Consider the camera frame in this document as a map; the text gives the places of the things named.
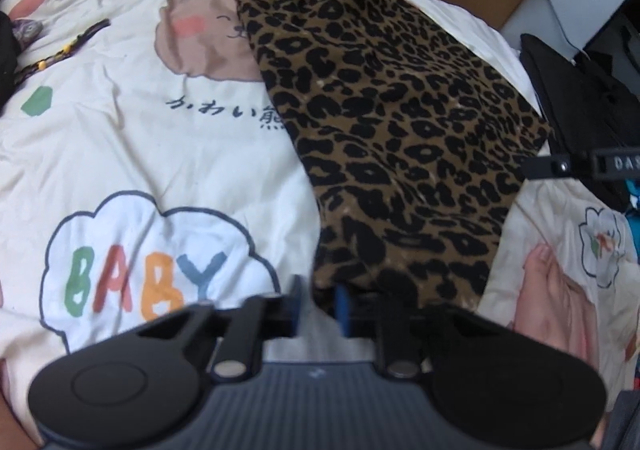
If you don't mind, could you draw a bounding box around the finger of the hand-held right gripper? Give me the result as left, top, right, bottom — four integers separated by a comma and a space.
519, 147, 640, 181

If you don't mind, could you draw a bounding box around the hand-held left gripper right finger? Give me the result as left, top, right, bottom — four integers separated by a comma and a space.
333, 284, 503, 379

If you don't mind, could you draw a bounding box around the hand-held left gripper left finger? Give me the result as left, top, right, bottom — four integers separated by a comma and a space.
136, 274, 307, 379

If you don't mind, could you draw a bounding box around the leopard print skirt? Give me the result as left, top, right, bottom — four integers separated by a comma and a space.
234, 0, 557, 317

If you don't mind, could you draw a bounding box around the black bag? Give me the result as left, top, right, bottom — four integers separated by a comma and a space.
519, 32, 640, 211

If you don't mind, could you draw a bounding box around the teal and orange jersey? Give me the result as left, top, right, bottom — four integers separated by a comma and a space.
624, 179, 640, 263

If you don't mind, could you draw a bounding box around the person's foot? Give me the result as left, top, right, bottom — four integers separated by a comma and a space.
511, 242, 602, 373

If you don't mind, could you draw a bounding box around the printed white bedsheet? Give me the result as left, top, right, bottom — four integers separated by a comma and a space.
0, 0, 640, 450

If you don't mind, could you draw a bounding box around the black garment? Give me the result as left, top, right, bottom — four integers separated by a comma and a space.
0, 12, 22, 98

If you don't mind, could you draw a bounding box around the bear print cloth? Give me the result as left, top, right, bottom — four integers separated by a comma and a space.
10, 18, 45, 46

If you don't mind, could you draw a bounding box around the white cable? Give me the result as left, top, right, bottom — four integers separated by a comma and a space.
542, 0, 588, 56

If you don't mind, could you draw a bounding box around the braided cord with yellow bead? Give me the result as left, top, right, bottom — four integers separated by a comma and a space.
14, 18, 112, 81

